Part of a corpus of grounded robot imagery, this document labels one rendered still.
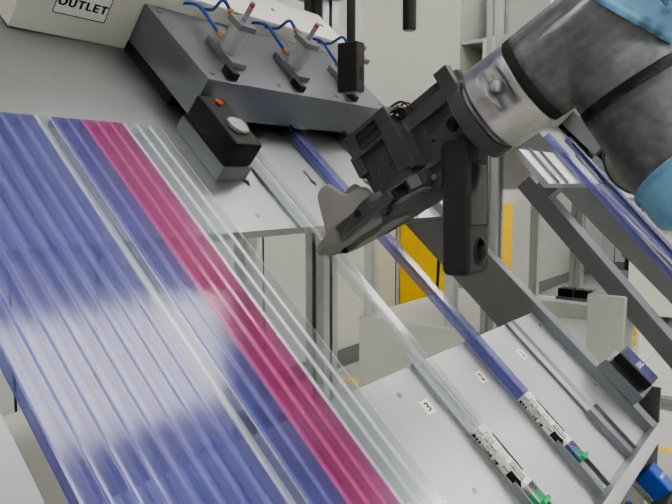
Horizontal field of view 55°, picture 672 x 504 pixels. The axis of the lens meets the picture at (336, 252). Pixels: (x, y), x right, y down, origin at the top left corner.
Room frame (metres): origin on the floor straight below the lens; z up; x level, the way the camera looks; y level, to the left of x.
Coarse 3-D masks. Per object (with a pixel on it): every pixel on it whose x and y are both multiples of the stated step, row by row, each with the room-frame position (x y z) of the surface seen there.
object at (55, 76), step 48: (0, 48) 0.60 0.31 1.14; (48, 48) 0.65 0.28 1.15; (96, 48) 0.71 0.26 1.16; (0, 96) 0.55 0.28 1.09; (48, 96) 0.59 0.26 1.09; (96, 96) 0.63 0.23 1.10; (144, 96) 0.69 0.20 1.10; (288, 144) 0.80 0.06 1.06; (336, 144) 0.89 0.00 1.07; (240, 192) 0.64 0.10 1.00
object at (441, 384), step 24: (264, 168) 0.69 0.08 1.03; (288, 192) 0.68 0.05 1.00; (312, 216) 0.66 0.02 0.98; (336, 264) 0.63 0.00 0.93; (360, 288) 0.61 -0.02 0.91; (384, 312) 0.60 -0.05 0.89; (408, 336) 0.59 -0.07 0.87; (432, 360) 0.58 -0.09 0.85; (432, 384) 0.57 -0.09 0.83; (456, 408) 0.55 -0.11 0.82
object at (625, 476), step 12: (648, 432) 0.71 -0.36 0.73; (660, 432) 0.71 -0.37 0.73; (636, 444) 0.70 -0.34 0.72; (648, 444) 0.67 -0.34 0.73; (636, 456) 0.63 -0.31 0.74; (648, 456) 0.65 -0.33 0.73; (624, 468) 0.61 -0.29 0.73; (636, 468) 0.61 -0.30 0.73; (612, 480) 0.60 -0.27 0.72; (624, 480) 0.58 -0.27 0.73; (612, 492) 0.56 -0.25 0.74; (624, 492) 0.57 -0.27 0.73
